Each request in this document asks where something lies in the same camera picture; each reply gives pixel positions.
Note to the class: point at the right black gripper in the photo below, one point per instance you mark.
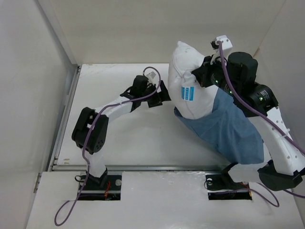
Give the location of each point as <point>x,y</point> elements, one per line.
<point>203,73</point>

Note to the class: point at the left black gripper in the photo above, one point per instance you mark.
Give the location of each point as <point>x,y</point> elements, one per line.
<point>163,96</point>

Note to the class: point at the white pillow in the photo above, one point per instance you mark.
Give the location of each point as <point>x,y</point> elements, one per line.
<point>191,100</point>

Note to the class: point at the blue pillowcase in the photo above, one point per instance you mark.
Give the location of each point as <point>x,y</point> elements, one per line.
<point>227,131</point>

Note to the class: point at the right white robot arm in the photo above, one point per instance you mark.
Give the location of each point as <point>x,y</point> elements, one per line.
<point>286,166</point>

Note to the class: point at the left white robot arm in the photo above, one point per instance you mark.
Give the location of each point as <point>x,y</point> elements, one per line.
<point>90,130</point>

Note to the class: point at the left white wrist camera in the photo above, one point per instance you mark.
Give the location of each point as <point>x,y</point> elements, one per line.
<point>150,76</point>

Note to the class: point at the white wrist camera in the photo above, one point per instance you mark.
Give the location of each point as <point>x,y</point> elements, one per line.
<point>150,76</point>
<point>226,46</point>

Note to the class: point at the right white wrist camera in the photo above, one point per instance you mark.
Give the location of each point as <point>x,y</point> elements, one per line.
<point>226,46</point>

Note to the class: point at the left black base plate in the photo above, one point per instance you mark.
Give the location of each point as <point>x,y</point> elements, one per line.
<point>110,191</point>

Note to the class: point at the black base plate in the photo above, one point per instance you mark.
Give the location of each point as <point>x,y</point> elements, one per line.
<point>110,191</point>
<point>222,187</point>

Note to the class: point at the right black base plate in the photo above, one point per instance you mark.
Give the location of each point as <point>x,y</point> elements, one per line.
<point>222,187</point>

